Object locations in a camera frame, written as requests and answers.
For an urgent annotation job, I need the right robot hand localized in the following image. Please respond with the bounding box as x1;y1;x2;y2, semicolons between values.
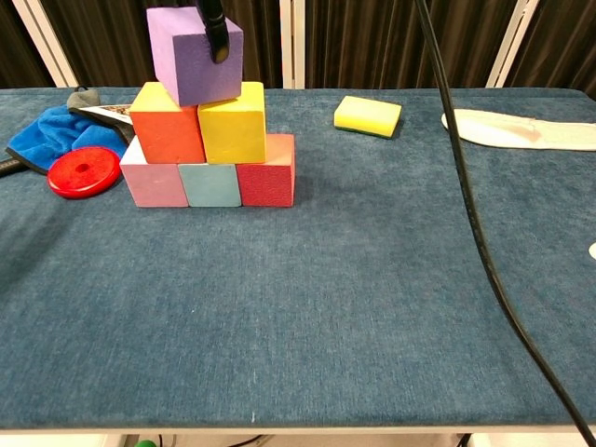
195;0;230;64

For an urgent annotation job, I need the purple cube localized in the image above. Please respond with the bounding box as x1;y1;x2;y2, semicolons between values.
145;5;245;108

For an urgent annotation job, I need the yellow cube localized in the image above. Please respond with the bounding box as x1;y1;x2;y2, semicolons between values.
197;81;268;165

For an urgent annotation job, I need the orange cube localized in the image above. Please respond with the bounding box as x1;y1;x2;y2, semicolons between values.
129;81;209;165

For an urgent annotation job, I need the light blue cube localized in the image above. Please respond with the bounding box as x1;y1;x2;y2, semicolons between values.
178;162;243;209

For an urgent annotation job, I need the red cube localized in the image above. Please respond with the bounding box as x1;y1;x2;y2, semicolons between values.
236;133;296;208

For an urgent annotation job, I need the pink cube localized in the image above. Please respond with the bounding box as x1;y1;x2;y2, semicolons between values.
119;135;190;209

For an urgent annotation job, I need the black pleated curtain panel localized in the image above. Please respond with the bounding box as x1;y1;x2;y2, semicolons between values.
507;0;596;100
0;0;57;89
305;0;518;89
34;0;283;88

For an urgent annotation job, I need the printed photo snack packet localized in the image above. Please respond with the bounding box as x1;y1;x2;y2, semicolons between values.
74;102;136;125

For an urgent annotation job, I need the grey fabric pouch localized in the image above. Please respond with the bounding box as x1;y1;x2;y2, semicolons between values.
66;86;103;113

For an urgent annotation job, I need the yellow green sponge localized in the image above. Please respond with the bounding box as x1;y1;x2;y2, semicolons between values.
333;95;403;140

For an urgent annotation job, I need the red plastic disc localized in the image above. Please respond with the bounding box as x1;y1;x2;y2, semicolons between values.
47;145;123;200

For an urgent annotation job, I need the blue fleece cloth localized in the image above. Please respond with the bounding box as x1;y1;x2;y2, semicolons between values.
5;104;136;176

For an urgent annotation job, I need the blue fabric table mat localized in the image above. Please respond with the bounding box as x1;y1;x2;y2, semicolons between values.
0;87;596;429

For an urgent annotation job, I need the white slipper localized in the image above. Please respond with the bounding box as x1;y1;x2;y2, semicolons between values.
440;108;596;152

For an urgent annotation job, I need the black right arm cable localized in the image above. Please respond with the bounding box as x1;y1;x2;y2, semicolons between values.
413;0;596;447

